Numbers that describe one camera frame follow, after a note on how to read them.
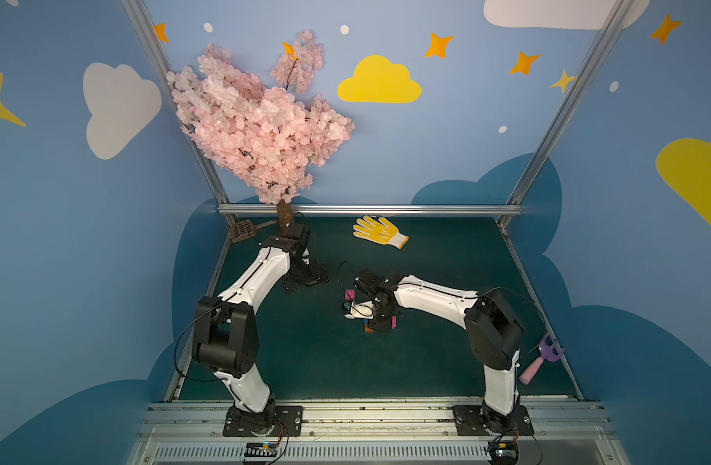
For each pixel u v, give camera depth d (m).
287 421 0.75
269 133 0.71
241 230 1.15
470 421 0.73
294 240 0.65
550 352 0.86
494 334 0.49
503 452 0.73
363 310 0.80
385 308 0.77
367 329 0.90
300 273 0.76
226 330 0.50
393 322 0.81
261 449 0.73
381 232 1.19
